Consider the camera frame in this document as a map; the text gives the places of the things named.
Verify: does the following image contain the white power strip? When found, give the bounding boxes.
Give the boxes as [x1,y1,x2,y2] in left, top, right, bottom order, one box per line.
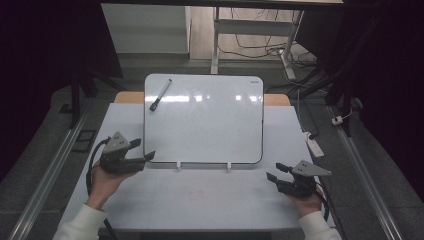
[302,131,325,159]

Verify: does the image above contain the aluminium floor rail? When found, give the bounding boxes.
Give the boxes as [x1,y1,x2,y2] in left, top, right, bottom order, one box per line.
[328,105,405,240]
[7,108,90,240]

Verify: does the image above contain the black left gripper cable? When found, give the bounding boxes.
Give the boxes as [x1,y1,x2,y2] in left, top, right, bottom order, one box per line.
[85,136,118,240]

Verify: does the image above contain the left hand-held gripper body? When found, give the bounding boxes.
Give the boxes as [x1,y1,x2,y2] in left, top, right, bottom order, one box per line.
[99,131,148,175]

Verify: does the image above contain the black curtain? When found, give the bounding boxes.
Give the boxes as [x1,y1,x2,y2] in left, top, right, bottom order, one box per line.
[0,0,124,183]
[294,0,424,201]

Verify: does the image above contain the person's right hand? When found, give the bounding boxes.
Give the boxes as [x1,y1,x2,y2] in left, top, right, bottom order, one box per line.
[287,186,325,218]

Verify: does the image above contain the black and white marker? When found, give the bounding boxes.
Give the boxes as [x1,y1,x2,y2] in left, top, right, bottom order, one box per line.
[148,78,173,113]

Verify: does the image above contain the white table cover sheet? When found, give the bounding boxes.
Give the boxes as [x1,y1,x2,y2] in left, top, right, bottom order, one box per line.
[57,102,335,233]

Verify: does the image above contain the wooden table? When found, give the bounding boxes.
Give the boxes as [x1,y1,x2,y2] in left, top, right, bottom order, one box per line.
[113,91,292,108]

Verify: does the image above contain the person's left hand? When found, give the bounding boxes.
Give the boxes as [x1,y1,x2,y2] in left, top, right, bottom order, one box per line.
[86,160,135,212]

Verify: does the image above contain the white desk frame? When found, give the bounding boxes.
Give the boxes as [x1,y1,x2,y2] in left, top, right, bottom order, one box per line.
[210,6,305,81]

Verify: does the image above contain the black floor plate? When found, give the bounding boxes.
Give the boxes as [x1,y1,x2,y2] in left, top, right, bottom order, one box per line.
[71,129,98,154]

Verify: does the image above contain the white whiteboard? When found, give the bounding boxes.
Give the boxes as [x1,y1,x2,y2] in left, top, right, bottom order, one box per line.
[142,73,265,165]

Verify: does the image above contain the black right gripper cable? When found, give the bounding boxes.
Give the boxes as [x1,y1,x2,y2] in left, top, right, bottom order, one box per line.
[314,181,348,240]

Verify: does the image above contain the black metal stand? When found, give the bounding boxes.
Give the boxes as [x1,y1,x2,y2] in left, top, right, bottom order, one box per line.
[69,71,82,130]

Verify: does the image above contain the white cabinet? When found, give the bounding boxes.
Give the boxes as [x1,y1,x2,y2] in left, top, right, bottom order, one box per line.
[101,3,192,55]

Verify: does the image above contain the black floor cables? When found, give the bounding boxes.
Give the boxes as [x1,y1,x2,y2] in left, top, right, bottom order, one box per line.
[218,7,318,69]

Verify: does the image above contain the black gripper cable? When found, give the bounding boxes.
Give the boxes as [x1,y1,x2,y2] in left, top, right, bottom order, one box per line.
[314,181,348,240]
[85,136,118,240]

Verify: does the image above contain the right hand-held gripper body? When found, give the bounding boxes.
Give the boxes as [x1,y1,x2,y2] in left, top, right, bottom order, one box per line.
[276,160,333,199]

